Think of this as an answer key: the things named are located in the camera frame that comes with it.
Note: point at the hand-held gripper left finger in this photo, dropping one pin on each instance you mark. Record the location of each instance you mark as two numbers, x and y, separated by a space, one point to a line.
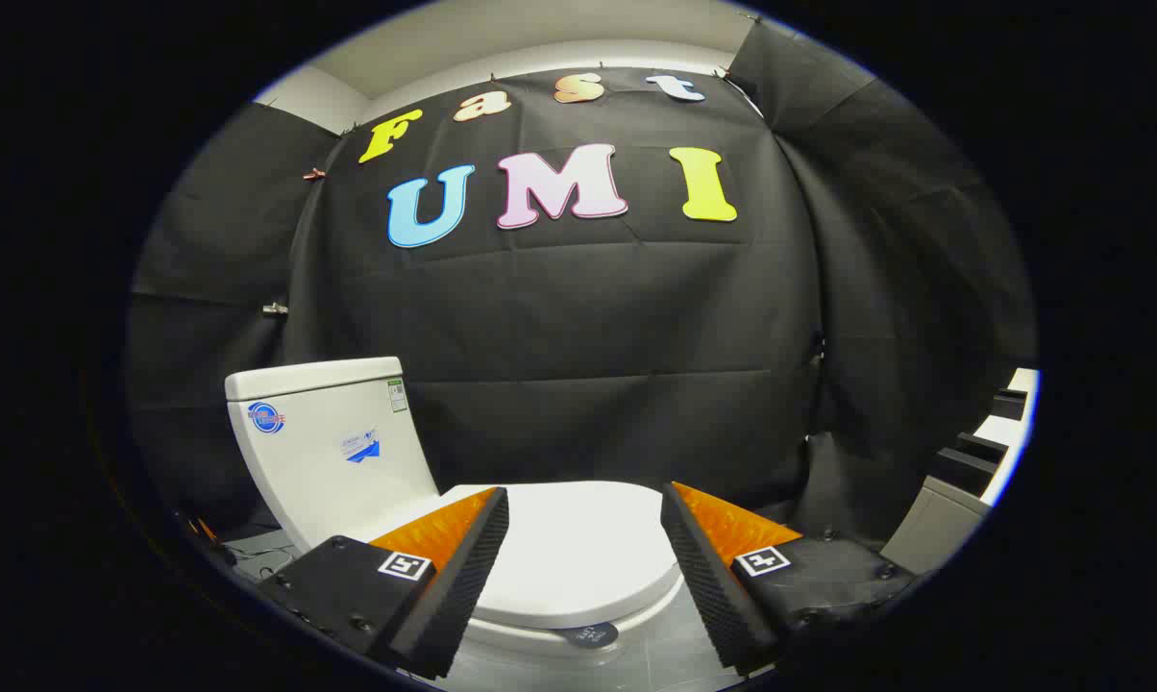
463 586

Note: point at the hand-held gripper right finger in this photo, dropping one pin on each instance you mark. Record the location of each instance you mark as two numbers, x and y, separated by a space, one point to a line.
708 586

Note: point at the white toilet lid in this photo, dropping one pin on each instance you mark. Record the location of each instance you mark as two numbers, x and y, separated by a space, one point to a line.
578 548

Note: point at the white toilet tank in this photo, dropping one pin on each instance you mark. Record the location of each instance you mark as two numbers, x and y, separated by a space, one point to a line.
319 471

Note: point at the grey cabinet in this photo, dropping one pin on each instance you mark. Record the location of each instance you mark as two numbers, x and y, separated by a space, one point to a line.
934 529

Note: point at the black stepped rack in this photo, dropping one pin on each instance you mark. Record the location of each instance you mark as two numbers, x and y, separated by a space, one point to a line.
968 466

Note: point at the black backdrop cloth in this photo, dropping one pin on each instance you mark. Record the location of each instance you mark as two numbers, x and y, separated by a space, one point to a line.
588 317

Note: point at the silver metal cloth clip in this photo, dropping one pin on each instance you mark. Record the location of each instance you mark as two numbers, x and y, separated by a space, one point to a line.
274 308

